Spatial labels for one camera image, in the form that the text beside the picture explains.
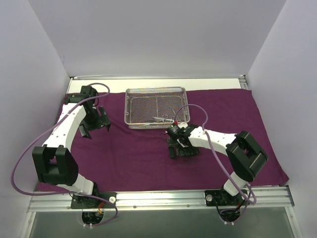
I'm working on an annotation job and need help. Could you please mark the purple cloth wrap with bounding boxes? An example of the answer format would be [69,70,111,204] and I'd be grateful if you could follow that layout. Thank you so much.
[36,89,290,193]

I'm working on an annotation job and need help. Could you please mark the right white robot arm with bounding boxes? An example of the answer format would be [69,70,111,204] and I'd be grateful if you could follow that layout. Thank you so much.
[166,123,268,205]

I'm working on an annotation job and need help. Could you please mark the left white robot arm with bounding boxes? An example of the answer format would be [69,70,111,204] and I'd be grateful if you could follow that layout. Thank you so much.
[32,86,111,208]

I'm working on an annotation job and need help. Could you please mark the silver surgical scissors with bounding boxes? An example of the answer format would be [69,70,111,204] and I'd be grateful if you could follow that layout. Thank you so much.
[146,115,174,123]

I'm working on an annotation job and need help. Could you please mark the metal mesh instrument tray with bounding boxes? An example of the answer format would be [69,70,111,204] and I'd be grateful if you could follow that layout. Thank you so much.
[124,86,190,129]

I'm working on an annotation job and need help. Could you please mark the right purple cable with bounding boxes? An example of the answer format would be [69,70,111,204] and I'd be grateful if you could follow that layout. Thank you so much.
[173,104,257,221]

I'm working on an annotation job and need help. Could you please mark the purple cable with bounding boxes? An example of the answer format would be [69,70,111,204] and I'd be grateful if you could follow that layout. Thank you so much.
[173,104,257,221]
[10,82,118,227]

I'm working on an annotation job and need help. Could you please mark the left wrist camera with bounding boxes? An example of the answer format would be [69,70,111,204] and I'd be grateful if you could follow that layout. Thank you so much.
[80,85,98,97]

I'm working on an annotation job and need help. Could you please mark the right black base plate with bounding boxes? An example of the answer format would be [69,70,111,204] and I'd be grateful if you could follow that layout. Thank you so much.
[204,189,245,207]

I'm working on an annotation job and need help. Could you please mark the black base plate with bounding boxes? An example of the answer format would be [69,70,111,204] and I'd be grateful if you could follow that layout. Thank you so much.
[70,192,117,209]
[204,189,245,207]

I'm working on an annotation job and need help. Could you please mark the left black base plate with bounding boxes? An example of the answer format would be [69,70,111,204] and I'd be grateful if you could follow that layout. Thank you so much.
[70,192,117,209]

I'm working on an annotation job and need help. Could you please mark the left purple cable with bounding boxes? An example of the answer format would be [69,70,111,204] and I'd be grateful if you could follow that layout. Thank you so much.
[10,82,118,227]

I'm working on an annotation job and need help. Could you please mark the aluminium right side rail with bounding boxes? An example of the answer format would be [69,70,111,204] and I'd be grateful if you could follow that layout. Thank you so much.
[238,75,249,90]

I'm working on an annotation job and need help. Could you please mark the aluminium rail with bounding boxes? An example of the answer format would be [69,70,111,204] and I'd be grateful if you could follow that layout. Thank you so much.
[27,186,295,212]
[238,75,249,90]

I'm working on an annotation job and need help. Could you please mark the aluminium front rail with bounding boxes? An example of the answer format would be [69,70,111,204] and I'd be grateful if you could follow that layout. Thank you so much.
[27,186,295,212]

